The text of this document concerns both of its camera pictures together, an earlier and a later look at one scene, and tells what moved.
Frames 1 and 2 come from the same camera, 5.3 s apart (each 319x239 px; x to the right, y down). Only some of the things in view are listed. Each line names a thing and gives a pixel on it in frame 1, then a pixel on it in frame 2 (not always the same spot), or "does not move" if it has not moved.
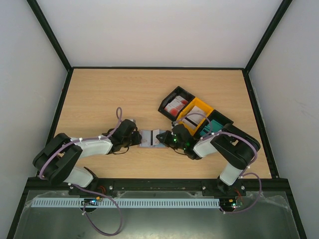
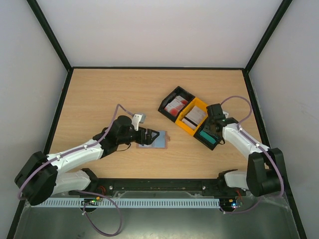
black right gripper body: (165, 137) → (209, 128)
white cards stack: (194, 117) does not move
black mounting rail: (162, 185) does not move
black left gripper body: (134, 141) → (139, 139)
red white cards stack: (175, 106) does not move
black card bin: (181, 92) does not move
